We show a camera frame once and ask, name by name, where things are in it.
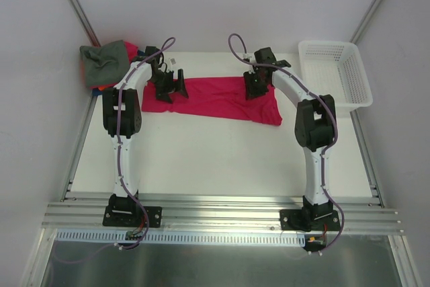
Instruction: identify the white slotted cable duct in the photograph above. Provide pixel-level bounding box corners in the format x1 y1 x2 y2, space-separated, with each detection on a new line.
56 229 305 247

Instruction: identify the white plastic mesh basket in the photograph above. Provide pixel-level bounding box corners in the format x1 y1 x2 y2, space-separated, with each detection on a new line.
298 40 373 114

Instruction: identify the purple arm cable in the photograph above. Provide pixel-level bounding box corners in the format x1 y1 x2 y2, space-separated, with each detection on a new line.
228 34 347 257
116 36 177 251

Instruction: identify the aluminium frame rail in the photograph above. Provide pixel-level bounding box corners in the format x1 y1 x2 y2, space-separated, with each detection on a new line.
42 192 406 235

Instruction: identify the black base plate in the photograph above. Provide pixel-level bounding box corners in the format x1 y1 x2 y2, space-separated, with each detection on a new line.
102 206 163 228
279 209 341 233

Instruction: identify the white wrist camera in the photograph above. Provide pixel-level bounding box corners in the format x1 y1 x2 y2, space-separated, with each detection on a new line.
160 58 179 73
242 53 255 63

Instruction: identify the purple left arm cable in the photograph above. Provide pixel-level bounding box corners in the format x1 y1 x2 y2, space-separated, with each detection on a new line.
116 36 177 251

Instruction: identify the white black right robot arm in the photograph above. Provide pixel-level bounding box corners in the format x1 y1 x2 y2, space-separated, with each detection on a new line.
243 47 338 232

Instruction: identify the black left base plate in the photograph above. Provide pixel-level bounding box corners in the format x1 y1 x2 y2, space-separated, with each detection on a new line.
102 206 163 228

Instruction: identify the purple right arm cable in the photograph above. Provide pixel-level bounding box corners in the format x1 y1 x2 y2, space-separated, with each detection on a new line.
228 34 347 257

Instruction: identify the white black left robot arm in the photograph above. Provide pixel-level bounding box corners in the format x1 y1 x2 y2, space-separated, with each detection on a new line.
102 44 189 225

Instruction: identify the crimson pink t shirt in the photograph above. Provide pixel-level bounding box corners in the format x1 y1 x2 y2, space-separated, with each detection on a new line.
141 77 282 126

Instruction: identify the folded red t shirt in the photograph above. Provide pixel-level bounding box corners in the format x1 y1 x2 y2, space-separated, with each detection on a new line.
124 41 139 63

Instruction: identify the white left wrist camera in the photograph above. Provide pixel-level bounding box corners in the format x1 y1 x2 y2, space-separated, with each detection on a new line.
160 58 179 73

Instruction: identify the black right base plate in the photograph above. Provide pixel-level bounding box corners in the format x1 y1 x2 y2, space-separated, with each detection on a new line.
279 209 341 233

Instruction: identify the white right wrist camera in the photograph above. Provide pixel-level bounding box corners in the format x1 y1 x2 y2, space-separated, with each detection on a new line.
242 53 255 63

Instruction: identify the folded navy blue t shirt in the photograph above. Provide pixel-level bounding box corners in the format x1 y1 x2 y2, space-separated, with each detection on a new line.
91 86 110 97

